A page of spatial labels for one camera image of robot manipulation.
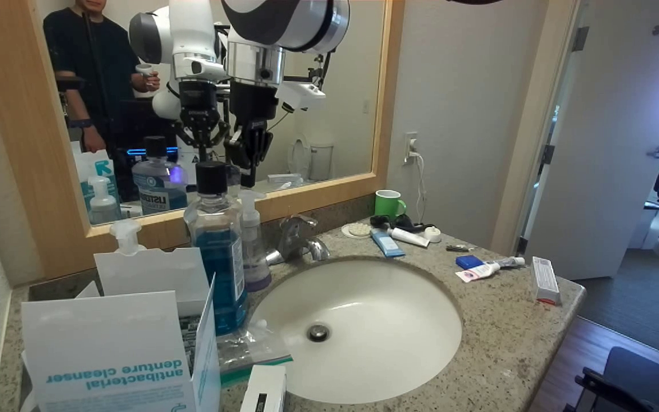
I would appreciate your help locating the chrome sink drain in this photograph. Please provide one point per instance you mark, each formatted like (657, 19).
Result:
(318, 333)

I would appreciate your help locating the white and red small pack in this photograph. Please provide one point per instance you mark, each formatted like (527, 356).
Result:
(476, 273)

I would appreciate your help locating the blue mouthwash bottle black cap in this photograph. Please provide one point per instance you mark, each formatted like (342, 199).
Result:
(217, 266)

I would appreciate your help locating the white box black label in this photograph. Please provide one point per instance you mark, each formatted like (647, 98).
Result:
(260, 391)

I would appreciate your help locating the small blue floss case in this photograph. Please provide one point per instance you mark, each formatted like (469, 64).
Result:
(466, 262)

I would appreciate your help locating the translucent pump bottle top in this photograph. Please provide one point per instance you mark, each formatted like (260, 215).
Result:
(125, 237)

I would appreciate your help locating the small round white container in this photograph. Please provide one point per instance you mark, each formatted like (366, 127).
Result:
(430, 234)

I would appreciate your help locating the blue cosmetic tube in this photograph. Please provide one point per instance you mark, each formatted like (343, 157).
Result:
(385, 243)

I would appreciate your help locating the wooden framed wall mirror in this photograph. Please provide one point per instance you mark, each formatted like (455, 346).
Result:
(9, 116)

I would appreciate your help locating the plain white box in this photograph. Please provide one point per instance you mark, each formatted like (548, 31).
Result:
(149, 278)

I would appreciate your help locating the silver wrist camera bar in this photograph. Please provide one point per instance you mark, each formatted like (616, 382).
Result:
(297, 94)

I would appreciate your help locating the chrome faucet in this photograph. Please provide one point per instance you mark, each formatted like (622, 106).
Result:
(296, 241)

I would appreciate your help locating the white cosmetic tube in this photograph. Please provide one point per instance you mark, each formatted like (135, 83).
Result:
(408, 237)

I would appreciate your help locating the round white dimpled disc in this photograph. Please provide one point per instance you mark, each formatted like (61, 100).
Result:
(355, 230)

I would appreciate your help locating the white plug-in charger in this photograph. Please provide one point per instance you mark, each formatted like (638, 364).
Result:
(410, 150)

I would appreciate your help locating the clear pump soap bottle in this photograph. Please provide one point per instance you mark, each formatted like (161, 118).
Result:
(252, 243)

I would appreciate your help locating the white denture cleanser box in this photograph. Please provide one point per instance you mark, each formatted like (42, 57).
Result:
(104, 350)

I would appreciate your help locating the small slim stick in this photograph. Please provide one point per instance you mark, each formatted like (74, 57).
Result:
(455, 247)

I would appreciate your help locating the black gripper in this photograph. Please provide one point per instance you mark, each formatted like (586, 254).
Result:
(252, 103)

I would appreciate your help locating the clear plastic bag green edge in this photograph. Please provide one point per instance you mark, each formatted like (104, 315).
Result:
(252, 346)

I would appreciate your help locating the white oval sink basin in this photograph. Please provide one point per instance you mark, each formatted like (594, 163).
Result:
(383, 334)

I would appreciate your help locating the silver toothpaste tube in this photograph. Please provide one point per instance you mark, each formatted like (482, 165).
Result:
(510, 262)

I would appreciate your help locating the green mug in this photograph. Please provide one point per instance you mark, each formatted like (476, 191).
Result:
(385, 204)

